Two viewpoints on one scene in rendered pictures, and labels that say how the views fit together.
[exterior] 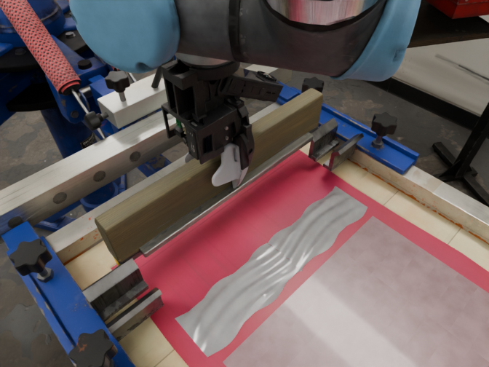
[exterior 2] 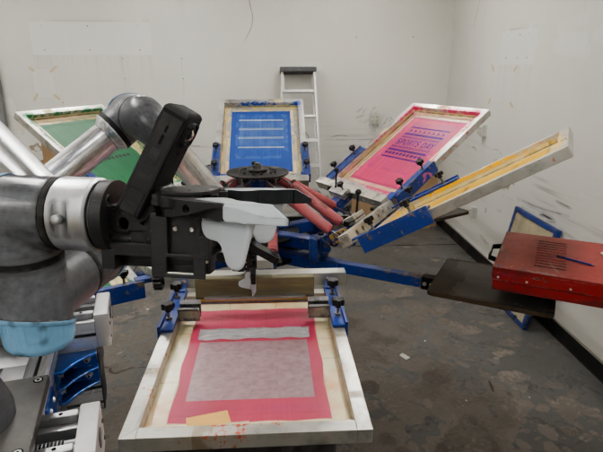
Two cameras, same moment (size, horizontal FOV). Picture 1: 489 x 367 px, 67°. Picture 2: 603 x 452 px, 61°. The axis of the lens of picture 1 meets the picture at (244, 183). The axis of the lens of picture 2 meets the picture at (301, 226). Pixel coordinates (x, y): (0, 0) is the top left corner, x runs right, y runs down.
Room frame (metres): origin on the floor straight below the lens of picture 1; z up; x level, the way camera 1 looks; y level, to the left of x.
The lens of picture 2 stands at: (-0.74, -1.16, 1.80)
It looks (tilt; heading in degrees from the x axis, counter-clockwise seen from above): 18 degrees down; 40
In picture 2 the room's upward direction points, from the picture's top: straight up
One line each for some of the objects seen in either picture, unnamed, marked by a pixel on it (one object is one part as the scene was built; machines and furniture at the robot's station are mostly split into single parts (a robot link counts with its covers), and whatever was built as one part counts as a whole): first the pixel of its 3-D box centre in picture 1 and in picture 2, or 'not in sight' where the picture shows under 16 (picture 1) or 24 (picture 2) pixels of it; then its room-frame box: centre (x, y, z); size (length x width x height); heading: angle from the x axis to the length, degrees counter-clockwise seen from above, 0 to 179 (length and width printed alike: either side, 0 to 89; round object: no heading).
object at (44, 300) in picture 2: not in sight; (42, 293); (-0.53, -0.59, 1.56); 0.11 x 0.08 x 0.11; 32
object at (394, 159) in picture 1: (338, 135); (335, 310); (0.58, -0.19, 0.97); 0.30 x 0.05 x 0.07; 44
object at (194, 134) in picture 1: (207, 101); (245, 252); (0.38, 0.05, 1.19); 0.09 x 0.08 x 0.12; 134
